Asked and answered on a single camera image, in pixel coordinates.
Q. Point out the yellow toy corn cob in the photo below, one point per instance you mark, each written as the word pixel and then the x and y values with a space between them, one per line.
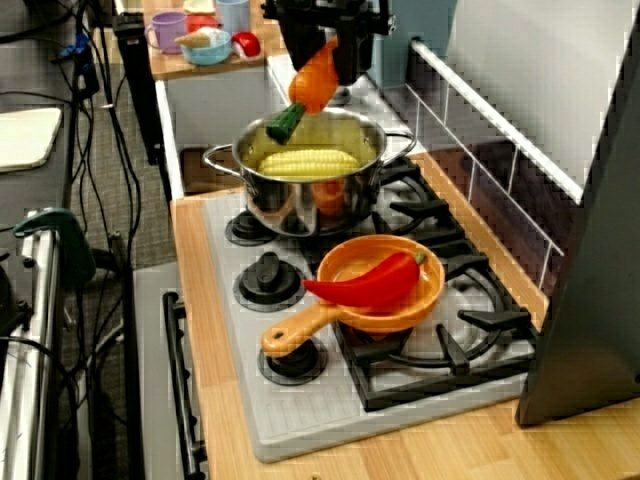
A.
pixel 310 162

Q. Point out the purple toy cup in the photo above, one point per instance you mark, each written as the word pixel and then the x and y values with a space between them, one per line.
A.
pixel 167 32

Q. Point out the black metal post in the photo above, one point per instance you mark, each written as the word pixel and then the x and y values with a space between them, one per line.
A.
pixel 140 90

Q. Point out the light blue toy bowl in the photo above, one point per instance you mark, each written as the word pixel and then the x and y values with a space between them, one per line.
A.
pixel 210 54

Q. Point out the orange toy carrot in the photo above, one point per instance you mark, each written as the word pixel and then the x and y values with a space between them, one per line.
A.
pixel 315 82

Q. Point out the dark grey side panel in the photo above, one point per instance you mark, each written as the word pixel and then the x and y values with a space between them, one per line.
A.
pixel 590 300

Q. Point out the black stove knob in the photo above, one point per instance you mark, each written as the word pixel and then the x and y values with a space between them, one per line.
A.
pixel 270 282
pixel 295 367
pixel 240 232

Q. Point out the dark tile backsplash panel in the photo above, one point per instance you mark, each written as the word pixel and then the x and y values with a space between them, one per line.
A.
pixel 520 200

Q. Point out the red toy bowl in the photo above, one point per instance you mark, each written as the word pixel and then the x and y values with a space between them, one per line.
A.
pixel 200 22

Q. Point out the stainless steel pot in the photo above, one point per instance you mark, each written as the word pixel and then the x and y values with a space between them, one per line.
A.
pixel 290 200

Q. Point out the pale blue toy cup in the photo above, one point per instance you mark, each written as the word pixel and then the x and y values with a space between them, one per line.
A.
pixel 232 15

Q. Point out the silver metal rail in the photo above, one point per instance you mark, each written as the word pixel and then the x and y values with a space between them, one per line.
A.
pixel 30 350

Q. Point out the red toy chili pepper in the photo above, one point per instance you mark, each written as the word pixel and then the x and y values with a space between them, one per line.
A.
pixel 370 285

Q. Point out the white toy sink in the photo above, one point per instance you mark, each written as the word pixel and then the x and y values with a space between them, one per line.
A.
pixel 215 115

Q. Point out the white flat board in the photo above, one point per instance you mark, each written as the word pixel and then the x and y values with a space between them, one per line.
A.
pixel 25 140

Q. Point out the grey stove top plate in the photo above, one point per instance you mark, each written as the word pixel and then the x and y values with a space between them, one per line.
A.
pixel 300 415

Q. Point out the black burner grate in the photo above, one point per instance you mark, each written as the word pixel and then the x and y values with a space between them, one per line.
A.
pixel 480 320
pixel 425 205

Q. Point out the blue connector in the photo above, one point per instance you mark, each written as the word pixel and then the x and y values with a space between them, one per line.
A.
pixel 75 47

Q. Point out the toy ice cream cone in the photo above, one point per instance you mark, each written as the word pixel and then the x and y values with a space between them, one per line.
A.
pixel 192 40

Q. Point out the orange toy frying pan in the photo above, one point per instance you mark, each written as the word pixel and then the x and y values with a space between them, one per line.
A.
pixel 390 320

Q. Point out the green clamp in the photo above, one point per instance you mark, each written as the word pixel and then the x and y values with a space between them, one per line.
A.
pixel 75 240

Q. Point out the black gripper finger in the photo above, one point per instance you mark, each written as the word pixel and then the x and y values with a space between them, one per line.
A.
pixel 357 55
pixel 302 42

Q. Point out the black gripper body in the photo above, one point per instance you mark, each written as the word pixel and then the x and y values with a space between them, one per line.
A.
pixel 325 10

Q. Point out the white oven door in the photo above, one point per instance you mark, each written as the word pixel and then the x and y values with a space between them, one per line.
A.
pixel 150 375

